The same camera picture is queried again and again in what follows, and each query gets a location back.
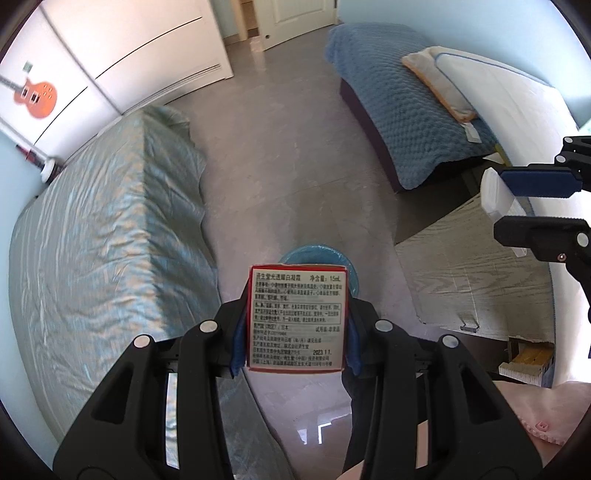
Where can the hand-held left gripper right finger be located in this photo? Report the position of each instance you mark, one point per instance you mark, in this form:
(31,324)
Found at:
(353,344)

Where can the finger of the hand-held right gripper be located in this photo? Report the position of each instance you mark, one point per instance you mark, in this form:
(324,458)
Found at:
(540,182)
(535,233)

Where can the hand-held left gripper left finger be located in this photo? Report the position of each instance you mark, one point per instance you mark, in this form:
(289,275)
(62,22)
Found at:
(238,341)

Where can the small white box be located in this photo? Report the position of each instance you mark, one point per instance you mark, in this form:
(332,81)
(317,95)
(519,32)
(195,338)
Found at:
(496,194)

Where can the red white carton box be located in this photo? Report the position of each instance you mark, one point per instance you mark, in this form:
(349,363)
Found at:
(295,318)

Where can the blue trash bin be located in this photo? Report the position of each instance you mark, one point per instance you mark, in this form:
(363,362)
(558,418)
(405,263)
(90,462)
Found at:
(318,256)

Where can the grey wood-grain nightstand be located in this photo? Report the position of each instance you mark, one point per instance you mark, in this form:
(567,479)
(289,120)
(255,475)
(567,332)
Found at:
(471,272)

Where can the white fabric tag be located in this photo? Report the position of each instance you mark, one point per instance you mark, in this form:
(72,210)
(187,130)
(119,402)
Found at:
(472,131)

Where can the person's pink garment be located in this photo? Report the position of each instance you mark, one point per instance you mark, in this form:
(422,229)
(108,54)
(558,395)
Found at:
(540,424)

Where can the pillow with orange edge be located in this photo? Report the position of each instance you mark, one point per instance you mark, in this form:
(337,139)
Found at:
(438,83)

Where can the bed with blue quilted cover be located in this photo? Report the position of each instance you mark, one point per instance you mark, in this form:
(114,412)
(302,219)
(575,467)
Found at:
(406,106)

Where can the table with silver-blue cloth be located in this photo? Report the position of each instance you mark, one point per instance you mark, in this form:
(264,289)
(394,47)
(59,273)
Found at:
(111,240)

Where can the white door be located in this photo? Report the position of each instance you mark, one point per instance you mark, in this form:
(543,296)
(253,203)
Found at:
(295,18)

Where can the white wardrobe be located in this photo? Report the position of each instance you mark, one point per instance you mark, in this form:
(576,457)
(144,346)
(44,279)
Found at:
(120,50)

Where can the orange guitar sticker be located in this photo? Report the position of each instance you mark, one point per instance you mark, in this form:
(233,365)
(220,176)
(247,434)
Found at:
(37,97)

